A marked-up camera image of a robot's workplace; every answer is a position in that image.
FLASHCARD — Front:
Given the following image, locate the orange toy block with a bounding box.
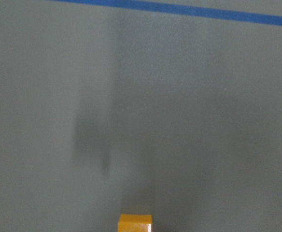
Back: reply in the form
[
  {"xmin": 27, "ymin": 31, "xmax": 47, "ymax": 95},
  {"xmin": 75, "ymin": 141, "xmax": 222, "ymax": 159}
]
[{"xmin": 117, "ymin": 214, "xmax": 153, "ymax": 232}]

